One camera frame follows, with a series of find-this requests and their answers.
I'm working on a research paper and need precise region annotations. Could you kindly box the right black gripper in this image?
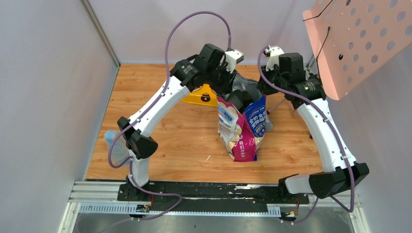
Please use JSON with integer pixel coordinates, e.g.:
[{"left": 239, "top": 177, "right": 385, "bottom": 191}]
[{"left": 257, "top": 63, "right": 289, "bottom": 95}]

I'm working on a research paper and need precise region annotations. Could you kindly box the pet food bag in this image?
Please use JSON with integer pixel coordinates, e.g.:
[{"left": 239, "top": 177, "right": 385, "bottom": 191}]
[{"left": 217, "top": 74, "right": 273, "bottom": 162}]

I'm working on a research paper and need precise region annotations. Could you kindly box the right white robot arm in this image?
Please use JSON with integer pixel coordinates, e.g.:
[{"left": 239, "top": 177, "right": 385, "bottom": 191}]
[{"left": 258, "top": 47, "right": 369, "bottom": 203}]

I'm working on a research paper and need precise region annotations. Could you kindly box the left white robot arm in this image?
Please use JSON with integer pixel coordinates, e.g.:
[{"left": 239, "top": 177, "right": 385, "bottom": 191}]
[{"left": 116, "top": 43, "right": 244, "bottom": 200}]

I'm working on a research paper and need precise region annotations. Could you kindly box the yellow double bowl feeder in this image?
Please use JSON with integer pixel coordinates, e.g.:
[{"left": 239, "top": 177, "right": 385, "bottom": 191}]
[{"left": 182, "top": 84, "right": 218, "bottom": 107}]

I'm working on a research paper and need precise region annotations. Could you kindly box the pink perforated stand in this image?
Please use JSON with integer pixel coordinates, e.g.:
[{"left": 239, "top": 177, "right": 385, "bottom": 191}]
[{"left": 267, "top": 0, "right": 412, "bottom": 139}]

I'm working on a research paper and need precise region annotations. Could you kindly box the clear plastic bag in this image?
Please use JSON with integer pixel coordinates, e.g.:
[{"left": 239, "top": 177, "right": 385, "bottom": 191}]
[{"left": 104, "top": 130, "right": 129, "bottom": 166}]

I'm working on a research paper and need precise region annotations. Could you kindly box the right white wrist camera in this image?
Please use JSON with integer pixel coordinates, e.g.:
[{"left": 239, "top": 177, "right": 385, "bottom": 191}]
[{"left": 264, "top": 46, "right": 285, "bottom": 71}]

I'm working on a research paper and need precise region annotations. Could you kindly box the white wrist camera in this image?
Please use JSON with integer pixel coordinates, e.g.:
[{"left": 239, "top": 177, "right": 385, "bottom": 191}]
[
  {"left": 225, "top": 50, "right": 244, "bottom": 73},
  {"left": 264, "top": 46, "right": 285, "bottom": 71}
]

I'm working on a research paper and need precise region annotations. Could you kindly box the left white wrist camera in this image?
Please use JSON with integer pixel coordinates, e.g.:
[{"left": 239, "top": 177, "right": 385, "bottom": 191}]
[{"left": 225, "top": 50, "right": 244, "bottom": 73}]

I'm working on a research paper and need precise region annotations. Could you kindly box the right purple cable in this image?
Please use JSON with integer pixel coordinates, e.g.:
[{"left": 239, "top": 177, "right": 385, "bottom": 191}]
[{"left": 257, "top": 45, "right": 356, "bottom": 225}]

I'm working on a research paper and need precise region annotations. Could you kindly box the purple cable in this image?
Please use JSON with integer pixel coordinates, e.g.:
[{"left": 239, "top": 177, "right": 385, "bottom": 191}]
[
  {"left": 257, "top": 45, "right": 356, "bottom": 225},
  {"left": 107, "top": 11, "right": 233, "bottom": 222}
]

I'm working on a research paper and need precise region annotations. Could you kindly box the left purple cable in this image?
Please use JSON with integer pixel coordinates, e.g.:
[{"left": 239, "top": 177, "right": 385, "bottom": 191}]
[{"left": 107, "top": 11, "right": 233, "bottom": 222}]

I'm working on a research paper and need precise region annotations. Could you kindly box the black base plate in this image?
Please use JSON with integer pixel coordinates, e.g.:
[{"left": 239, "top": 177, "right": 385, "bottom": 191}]
[{"left": 117, "top": 181, "right": 309, "bottom": 213}]

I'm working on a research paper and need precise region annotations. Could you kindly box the aluminium rail frame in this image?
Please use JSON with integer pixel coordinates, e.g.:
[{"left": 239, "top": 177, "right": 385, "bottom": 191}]
[{"left": 58, "top": 181, "right": 371, "bottom": 233}]

